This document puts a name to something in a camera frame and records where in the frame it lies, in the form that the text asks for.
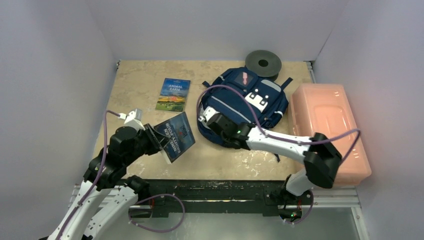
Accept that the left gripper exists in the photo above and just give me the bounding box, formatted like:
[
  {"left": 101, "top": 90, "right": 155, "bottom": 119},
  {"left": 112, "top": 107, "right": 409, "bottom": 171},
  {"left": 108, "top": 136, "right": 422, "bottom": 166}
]
[{"left": 124, "top": 122, "right": 171, "bottom": 165}]

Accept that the blue cover book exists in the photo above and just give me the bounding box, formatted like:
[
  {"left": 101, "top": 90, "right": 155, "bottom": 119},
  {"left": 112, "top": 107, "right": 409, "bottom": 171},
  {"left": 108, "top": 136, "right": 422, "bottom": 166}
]
[{"left": 153, "top": 111, "right": 196, "bottom": 164}]

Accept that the navy blue student backpack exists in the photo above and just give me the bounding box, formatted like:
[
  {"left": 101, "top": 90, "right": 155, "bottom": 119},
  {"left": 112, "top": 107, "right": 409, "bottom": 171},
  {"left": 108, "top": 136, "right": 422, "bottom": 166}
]
[{"left": 196, "top": 67, "right": 294, "bottom": 163}]

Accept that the animal farm book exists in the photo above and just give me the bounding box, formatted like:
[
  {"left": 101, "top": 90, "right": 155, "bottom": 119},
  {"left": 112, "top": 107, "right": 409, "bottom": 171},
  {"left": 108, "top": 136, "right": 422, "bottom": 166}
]
[{"left": 155, "top": 78, "right": 191, "bottom": 113}]

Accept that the pink eraser stick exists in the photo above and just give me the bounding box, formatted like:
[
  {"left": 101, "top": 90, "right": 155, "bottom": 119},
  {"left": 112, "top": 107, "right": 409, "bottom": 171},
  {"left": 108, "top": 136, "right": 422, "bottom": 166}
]
[{"left": 242, "top": 72, "right": 249, "bottom": 86}]

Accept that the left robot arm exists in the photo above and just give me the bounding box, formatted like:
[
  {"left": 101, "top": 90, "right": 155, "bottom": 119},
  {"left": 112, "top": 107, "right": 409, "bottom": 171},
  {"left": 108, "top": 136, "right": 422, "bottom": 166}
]
[{"left": 46, "top": 124, "right": 170, "bottom": 240}]

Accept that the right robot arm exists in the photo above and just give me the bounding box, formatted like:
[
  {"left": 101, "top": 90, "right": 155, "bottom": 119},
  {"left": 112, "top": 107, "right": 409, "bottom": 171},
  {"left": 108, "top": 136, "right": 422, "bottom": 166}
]
[{"left": 198, "top": 113, "right": 342, "bottom": 204}]

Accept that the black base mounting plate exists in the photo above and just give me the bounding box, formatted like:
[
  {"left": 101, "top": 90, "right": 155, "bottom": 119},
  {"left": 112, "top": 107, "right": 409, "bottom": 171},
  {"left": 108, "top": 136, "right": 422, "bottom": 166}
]
[{"left": 129, "top": 179, "right": 314, "bottom": 221}]

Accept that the dark grey filament spool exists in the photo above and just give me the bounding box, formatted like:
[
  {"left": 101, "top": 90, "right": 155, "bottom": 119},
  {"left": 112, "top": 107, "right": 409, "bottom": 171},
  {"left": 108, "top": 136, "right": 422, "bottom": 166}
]
[{"left": 245, "top": 50, "right": 282, "bottom": 81}]

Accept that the translucent orange plastic box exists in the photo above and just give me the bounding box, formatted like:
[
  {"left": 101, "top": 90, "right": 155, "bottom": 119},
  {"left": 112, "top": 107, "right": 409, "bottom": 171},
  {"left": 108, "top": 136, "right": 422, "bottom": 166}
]
[{"left": 287, "top": 83, "right": 372, "bottom": 186}]

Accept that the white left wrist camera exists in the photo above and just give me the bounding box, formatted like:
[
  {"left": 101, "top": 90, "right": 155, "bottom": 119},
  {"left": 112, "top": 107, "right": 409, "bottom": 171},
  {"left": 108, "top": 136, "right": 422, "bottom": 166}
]
[{"left": 123, "top": 108, "right": 145, "bottom": 131}]

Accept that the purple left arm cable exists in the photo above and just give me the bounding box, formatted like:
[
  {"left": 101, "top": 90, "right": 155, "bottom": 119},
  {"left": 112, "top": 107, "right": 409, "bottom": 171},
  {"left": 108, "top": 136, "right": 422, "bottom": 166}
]
[{"left": 54, "top": 110, "right": 128, "bottom": 240}]

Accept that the aluminium frame rail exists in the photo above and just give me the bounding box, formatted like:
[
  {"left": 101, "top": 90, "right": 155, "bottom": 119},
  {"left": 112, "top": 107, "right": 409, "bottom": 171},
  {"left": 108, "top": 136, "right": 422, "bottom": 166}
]
[{"left": 61, "top": 184, "right": 370, "bottom": 240}]

